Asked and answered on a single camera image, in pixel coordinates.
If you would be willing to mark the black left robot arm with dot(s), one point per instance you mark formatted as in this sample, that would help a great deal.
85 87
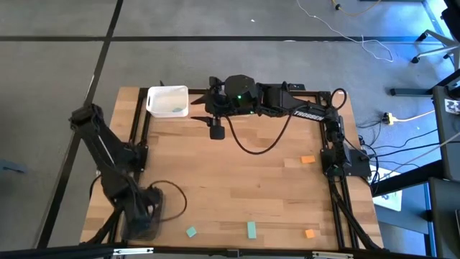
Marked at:
108 151

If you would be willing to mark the orange wooden block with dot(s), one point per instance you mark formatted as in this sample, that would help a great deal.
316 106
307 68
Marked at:
309 234
308 159

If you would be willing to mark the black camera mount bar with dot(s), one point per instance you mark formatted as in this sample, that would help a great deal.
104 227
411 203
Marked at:
296 86

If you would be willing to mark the black aluminium table frame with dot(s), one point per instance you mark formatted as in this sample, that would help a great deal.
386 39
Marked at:
309 94

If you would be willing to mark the white plastic bin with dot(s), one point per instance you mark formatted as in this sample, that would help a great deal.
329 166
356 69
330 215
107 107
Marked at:
165 102

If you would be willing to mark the yellow power strip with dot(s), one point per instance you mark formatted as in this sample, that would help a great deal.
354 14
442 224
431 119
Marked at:
388 117

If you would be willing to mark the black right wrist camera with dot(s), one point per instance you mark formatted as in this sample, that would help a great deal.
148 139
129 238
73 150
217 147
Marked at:
217 132

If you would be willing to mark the teal wooden block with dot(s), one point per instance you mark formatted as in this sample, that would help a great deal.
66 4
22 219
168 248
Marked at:
191 232
177 110
251 230

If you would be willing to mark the dark grey desk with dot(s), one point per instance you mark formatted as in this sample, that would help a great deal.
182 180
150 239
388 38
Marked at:
447 144

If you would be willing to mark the black white fiducial tag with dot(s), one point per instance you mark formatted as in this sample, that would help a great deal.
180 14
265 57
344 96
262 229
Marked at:
452 106

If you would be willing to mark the office chair with casters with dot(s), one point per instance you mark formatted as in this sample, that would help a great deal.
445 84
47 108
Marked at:
451 16

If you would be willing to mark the white printed paper sheet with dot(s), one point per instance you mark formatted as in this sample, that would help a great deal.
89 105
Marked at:
391 201

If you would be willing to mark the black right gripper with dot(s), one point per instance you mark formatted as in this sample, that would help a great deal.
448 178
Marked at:
216 104

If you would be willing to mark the black overhead rig bar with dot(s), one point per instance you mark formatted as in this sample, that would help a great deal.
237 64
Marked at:
54 252

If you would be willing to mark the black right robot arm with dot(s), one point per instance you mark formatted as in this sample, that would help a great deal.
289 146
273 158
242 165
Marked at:
309 113

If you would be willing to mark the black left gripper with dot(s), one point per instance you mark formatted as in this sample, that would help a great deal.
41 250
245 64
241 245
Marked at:
145 206

